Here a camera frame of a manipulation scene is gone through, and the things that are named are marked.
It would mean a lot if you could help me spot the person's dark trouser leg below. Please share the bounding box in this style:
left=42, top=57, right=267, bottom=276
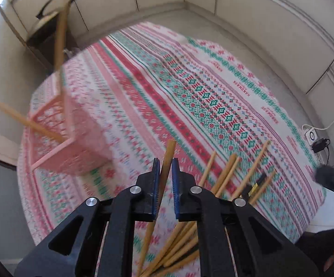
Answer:
left=296, top=225, right=334, bottom=277

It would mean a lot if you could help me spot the patterned red green tablecloth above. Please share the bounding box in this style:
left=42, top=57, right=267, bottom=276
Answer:
left=17, top=21, right=327, bottom=277

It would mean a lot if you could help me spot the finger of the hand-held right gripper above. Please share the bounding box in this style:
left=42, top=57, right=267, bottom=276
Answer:
left=315, top=164, right=334, bottom=199

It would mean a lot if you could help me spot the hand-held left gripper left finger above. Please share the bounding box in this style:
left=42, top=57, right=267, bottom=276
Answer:
left=14, top=158, right=160, bottom=277

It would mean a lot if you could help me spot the black chopstick with gold band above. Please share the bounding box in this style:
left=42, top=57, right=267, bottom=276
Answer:
left=241, top=174, right=267, bottom=199

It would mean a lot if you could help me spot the pink perforated plastic holder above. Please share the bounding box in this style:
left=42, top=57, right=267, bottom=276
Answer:
left=27, top=72, right=111, bottom=176

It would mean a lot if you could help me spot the white power strip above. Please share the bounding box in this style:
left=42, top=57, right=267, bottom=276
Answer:
left=302, top=124, right=329, bottom=163

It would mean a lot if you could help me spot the black plug-in charger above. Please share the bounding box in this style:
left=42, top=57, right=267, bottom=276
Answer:
left=312, top=138, right=331, bottom=154

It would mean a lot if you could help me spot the white power cable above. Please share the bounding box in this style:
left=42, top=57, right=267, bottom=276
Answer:
left=302, top=108, right=334, bottom=131

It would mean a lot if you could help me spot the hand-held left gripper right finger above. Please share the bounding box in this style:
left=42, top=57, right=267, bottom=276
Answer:
left=171, top=158, right=320, bottom=277

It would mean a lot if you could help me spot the dark wooden furniture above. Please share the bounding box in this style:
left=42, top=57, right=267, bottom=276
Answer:
left=26, top=0, right=92, bottom=70

